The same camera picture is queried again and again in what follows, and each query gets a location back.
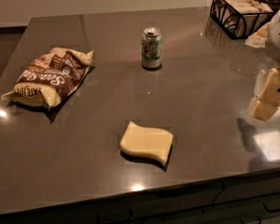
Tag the dark cabinet drawer handle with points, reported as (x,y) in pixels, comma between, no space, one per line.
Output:
(272,206)

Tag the yellow wavy sponge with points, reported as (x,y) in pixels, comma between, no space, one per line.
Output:
(148,143)

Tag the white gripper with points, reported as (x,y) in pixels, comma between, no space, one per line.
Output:
(279,39)

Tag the black wire napkin basket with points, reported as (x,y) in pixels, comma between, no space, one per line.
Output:
(240,18)

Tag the green white 7up can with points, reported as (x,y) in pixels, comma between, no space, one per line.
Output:
(151,48)

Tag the brown chip bag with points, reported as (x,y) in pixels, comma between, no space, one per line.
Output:
(50,78)

